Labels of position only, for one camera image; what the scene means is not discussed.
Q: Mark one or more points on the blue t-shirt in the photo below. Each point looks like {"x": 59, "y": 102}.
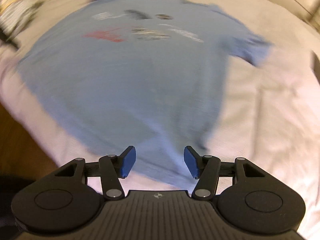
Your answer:
{"x": 146, "y": 73}

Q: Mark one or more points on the white bed duvet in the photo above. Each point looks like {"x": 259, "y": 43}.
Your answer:
{"x": 270, "y": 114}

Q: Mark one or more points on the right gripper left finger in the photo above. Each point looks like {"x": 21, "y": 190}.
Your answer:
{"x": 112, "y": 168}

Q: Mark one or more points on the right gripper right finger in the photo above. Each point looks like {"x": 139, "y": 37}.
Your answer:
{"x": 206, "y": 170}

